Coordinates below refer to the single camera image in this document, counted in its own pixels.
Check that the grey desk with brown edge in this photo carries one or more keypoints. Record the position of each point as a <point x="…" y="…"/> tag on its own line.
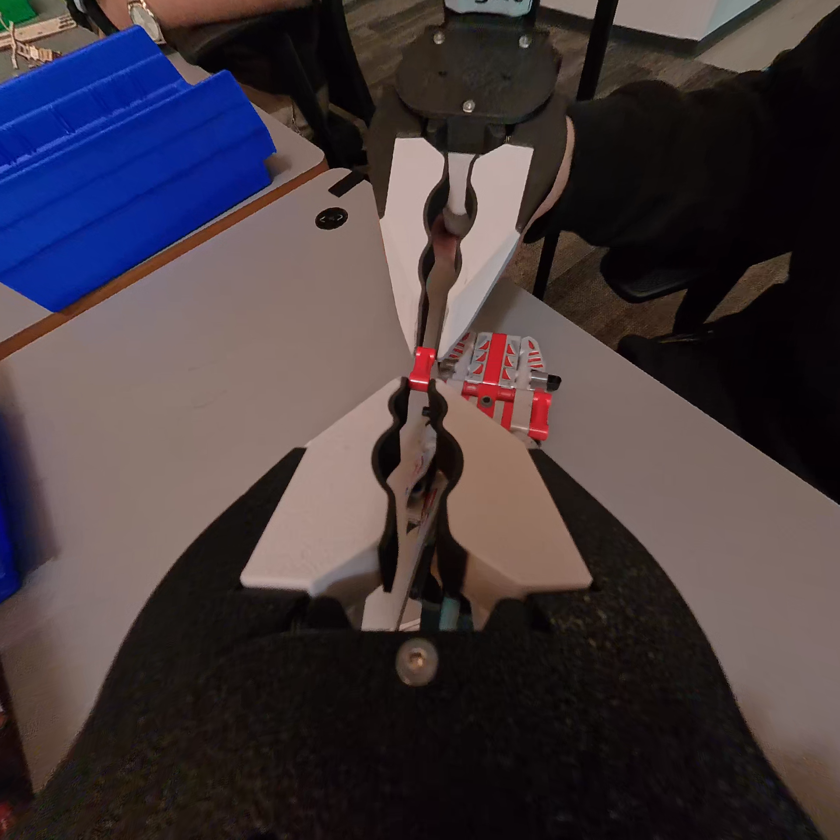
<point x="289" y="151"/>

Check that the red grey toy brick truck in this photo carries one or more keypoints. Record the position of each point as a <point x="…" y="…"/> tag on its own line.
<point x="505" y="394"/>

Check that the black tape strip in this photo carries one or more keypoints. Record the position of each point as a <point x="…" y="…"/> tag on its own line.
<point x="346" y="185"/>

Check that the person's black clothing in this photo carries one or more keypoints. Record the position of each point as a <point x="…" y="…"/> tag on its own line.
<point x="774" y="367"/>

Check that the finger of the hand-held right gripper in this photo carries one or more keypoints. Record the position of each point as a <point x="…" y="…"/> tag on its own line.
<point x="407" y="197"/>
<point x="499" y="197"/>

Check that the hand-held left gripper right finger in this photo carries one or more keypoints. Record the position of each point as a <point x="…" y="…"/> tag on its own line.
<point x="518" y="525"/>

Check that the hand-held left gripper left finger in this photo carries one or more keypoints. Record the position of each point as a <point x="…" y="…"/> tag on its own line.
<point x="321" y="525"/>

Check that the another person's forearm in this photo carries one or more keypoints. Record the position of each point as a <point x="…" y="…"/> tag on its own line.
<point x="216" y="10"/>

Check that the wooden model parts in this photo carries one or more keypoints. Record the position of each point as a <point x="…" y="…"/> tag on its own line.
<point x="33" y="49"/>

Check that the person's right forearm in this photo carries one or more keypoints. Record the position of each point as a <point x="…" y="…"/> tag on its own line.
<point x="689" y="164"/>

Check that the person's right hand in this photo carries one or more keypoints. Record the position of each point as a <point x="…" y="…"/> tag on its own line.
<point x="556" y="200"/>

